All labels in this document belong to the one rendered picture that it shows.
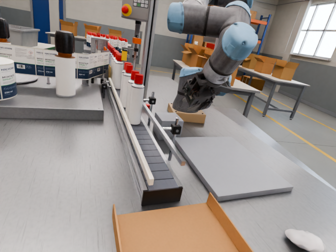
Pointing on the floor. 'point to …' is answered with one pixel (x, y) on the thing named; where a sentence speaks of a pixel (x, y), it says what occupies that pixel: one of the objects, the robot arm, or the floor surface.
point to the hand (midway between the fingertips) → (194, 106)
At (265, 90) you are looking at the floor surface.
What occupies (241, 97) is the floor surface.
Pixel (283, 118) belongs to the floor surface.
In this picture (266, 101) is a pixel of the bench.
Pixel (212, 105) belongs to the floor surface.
